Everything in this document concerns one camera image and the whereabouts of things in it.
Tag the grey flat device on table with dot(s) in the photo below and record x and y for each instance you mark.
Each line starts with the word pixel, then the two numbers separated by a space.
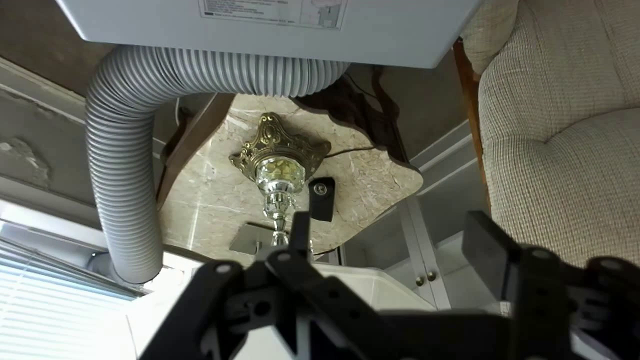
pixel 257 239

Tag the white portable air conditioner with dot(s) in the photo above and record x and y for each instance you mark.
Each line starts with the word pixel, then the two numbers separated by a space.
pixel 388 32

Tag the window blinds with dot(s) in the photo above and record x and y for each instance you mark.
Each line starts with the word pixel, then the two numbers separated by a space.
pixel 49 313

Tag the black remote on side table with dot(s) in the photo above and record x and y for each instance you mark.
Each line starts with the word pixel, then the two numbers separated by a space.
pixel 322 198

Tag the beige armchair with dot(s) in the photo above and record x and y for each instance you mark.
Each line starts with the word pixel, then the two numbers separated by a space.
pixel 558 123

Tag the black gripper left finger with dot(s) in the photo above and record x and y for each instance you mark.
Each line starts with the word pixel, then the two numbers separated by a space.
pixel 298 239

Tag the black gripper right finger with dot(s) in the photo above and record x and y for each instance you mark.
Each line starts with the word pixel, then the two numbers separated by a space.
pixel 491 253

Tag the stone top side table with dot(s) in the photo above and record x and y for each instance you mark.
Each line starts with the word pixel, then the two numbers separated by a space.
pixel 207 198

